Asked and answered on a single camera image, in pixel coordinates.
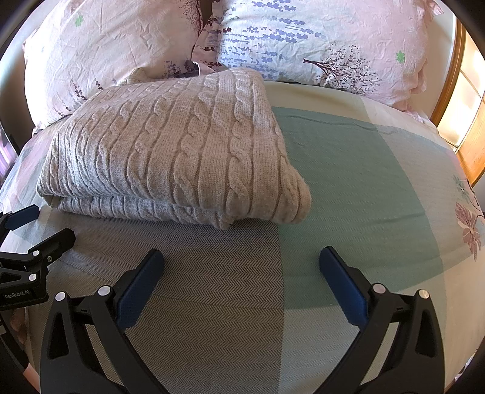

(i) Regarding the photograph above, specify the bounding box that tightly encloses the person's left hand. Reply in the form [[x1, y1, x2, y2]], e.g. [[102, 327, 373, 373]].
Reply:
[[9, 307, 28, 346]]

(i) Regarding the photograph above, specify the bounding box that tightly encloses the beige cable-knit sweater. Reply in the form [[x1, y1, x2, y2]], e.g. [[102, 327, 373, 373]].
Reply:
[[36, 68, 313, 230]]

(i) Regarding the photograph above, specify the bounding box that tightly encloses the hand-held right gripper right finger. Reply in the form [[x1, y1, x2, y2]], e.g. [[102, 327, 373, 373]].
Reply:
[[319, 246, 446, 394]]

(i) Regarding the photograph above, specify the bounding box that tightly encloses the wooden headboard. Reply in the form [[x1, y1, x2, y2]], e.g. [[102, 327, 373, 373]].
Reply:
[[431, 19, 485, 190]]

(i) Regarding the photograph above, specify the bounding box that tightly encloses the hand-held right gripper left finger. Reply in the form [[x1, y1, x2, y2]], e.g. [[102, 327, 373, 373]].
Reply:
[[39, 249, 165, 394]]

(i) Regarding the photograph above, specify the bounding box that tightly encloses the pink pillow with tree print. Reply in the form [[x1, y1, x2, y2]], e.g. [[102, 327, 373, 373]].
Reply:
[[193, 0, 436, 114]]

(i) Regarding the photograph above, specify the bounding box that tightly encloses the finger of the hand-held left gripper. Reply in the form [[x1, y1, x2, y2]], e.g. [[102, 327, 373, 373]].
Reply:
[[0, 205, 41, 241], [0, 228, 76, 283]]

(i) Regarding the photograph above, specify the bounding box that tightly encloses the pink floral pillow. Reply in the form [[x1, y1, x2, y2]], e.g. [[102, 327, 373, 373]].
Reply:
[[22, 0, 213, 129]]

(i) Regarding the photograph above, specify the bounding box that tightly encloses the green and grey checked blanket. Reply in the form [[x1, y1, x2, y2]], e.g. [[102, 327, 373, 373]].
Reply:
[[0, 80, 485, 394]]

